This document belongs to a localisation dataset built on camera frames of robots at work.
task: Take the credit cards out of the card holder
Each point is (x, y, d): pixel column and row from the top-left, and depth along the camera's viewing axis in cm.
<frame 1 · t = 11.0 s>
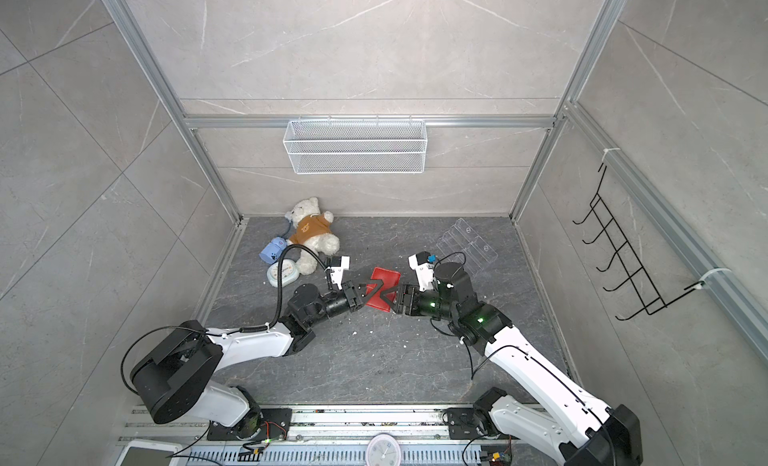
left hand: (382, 281, 73), fingers closed
right hand: (387, 294, 71), fingers open
white teddy bear orange shirt: (313, 231, 106), point 9 cm above the table
blue small bottle: (271, 250, 106), point 5 cm above the table
light blue alarm clock: (289, 273, 102), point 2 cm above the table
clear acrylic card stand: (461, 238, 109), point 5 cm above the table

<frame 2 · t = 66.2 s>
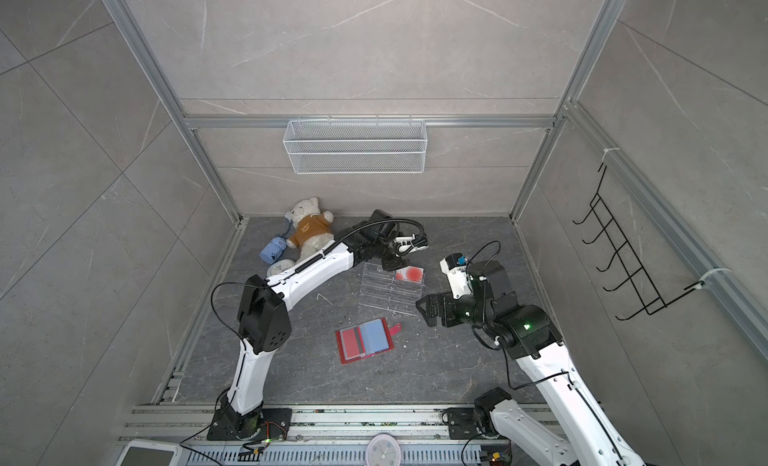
left hand: (406, 243, 88), fingers open
right hand: (433, 298, 69), fingers open
red leather card holder: (365, 340, 89), on the table
pink white credit card: (410, 273, 94), point 10 cm above the table
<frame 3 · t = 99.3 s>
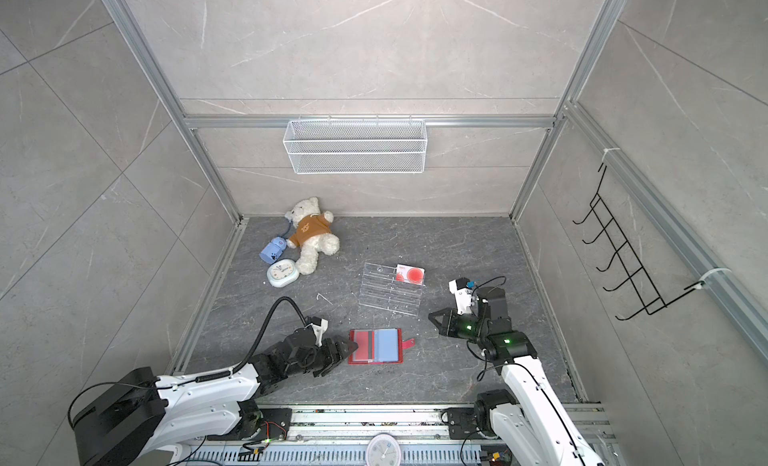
left hand: (354, 346, 81), fingers open
right hand: (429, 314, 78), fingers closed
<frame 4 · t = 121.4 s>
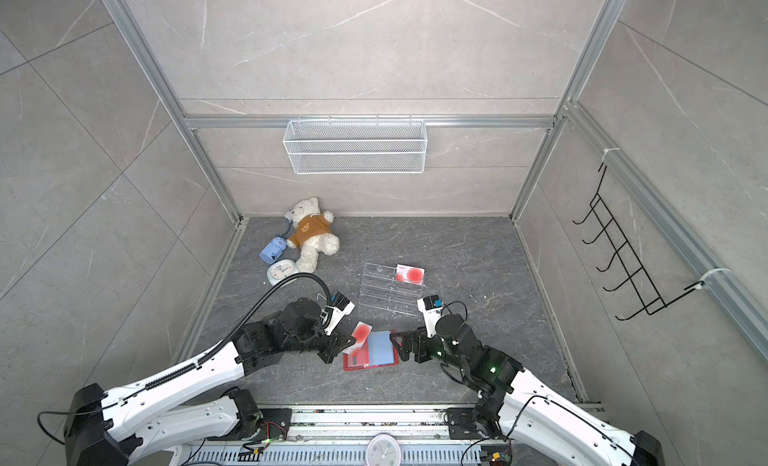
left hand: (355, 335, 73), fingers closed
right hand: (403, 332, 74), fingers open
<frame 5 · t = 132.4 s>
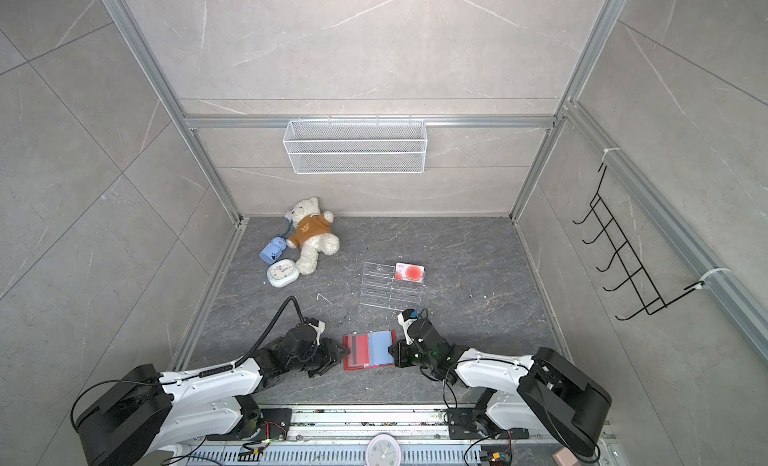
left hand: (349, 348, 83), fingers open
right hand: (388, 348, 85), fingers closed
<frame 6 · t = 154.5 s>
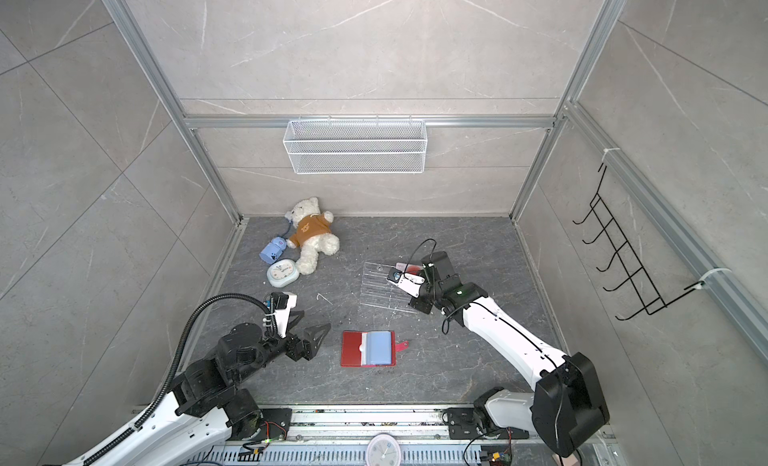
left hand: (315, 314, 70), fingers open
right hand: (411, 281, 84), fingers closed
